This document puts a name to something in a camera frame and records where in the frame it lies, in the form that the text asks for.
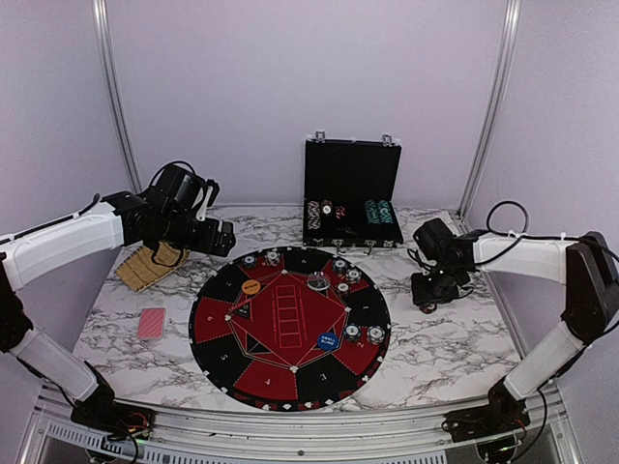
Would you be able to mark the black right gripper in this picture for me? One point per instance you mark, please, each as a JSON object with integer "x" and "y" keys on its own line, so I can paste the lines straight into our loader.
{"x": 420, "y": 296}

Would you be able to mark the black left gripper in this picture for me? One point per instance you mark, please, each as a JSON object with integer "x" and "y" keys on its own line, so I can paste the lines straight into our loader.
{"x": 206, "y": 243}

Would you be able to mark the black orange 100 chip stack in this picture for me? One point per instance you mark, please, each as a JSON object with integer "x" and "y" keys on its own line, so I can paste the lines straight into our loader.
{"x": 428, "y": 308}

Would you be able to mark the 50 chips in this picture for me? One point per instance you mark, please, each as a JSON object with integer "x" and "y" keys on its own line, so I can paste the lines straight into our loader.
{"x": 249, "y": 261}
{"x": 339, "y": 266}
{"x": 352, "y": 333}

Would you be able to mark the orange big blind button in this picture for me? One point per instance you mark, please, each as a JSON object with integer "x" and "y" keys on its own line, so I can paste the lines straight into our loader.
{"x": 251, "y": 287}

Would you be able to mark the black triangular all-in marker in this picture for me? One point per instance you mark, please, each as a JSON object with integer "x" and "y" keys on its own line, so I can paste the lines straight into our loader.
{"x": 243, "y": 311}

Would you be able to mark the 100 chips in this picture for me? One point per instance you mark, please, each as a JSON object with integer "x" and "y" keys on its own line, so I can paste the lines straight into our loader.
{"x": 342, "y": 288}

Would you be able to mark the clear acrylic dealer button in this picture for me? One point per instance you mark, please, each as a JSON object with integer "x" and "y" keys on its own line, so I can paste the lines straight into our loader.
{"x": 318, "y": 281}

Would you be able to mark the blue small blind button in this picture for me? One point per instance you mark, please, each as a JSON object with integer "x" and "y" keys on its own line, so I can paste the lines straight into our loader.
{"x": 328, "y": 342}

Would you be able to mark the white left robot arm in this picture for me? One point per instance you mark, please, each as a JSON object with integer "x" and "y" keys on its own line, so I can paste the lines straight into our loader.
{"x": 118, "y": 220}

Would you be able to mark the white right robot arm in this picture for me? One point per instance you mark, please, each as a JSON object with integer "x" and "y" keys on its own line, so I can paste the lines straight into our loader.
{"x": 567, "y": 283}

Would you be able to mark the woven bamboo tray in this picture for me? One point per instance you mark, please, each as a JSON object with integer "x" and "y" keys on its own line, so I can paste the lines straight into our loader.
{"x": 145, "y": 267}

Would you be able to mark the teal chips in case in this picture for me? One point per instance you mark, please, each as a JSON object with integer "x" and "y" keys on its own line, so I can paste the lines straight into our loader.
{"x": 378, "y": 212}

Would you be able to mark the cream blue chips in case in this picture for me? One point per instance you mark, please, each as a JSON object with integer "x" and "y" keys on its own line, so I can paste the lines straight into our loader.
{"x": 318, "y": 212}

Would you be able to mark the red playing card deck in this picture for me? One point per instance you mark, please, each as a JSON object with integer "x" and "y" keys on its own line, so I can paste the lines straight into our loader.
{"x": 151, "y": 323}

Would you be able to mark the round red black poker mat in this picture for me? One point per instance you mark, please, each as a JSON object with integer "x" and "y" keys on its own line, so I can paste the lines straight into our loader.
{"x": 272, "y": 362}

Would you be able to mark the black chip carrying case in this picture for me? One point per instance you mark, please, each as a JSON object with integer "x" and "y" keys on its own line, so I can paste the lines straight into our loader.
{"x": 348, "y": 172}

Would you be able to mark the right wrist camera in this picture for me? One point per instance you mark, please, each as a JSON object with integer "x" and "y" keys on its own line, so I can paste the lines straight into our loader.
{"x": 437, "y": 242}

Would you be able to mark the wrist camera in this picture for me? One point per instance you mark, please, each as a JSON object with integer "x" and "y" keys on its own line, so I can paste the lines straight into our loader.
{"x": 209, "y": 190}
{"x": 437, "y": 242}

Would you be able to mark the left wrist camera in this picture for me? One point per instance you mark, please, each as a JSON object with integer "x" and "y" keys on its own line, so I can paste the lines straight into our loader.
{"x": 209, "y": 190}

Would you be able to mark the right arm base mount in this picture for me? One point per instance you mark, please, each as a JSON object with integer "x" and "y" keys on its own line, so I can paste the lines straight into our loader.
{"x": 502, "y": 413}

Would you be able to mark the aluminium front rail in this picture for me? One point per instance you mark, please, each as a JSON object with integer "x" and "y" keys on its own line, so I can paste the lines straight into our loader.
{"x": 408, "y": 435}

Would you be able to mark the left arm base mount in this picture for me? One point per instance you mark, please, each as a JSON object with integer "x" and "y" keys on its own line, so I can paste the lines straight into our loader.
{"x": 101, "y": 411}

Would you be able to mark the left aluminium frame post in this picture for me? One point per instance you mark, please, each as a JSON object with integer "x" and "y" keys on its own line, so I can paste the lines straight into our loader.
{"x": 111, "y": 83}

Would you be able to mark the aluminium frame post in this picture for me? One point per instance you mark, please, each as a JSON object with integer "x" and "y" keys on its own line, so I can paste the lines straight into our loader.
{"x": 111, "y": 83}
{"x": 498, "y": 88}

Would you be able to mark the right aluminium frame post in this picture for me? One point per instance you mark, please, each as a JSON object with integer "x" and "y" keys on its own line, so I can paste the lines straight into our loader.
{"x": 498, "y": 88}

